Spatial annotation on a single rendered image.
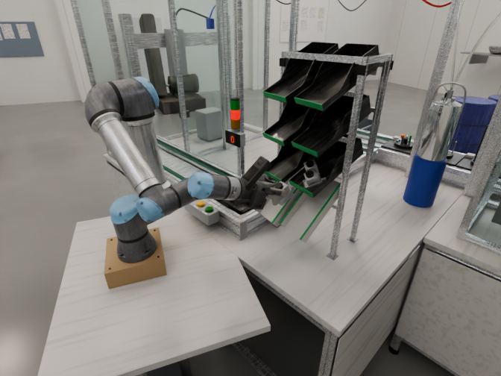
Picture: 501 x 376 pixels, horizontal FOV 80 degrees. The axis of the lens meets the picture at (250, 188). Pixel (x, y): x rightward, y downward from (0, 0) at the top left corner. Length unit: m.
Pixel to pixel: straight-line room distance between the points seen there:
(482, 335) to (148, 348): 1.47
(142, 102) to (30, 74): 8.60
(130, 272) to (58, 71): 8.49
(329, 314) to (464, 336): 0.90
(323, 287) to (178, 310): 0.54
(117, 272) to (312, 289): 0.74
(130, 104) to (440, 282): 1.57
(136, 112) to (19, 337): 1.87
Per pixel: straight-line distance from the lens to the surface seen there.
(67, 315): 1.31
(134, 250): 1.25
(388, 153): 2.37
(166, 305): 1.20
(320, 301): 1.20
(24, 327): 2.64
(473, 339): 1.91
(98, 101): 1.06
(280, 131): 1.23
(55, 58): 9.49
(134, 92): 1.10
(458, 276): 1.72
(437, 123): 1.75
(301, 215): 1.28
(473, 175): 2.14
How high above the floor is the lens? 1.75
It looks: 28 degrees down
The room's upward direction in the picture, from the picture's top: straight up
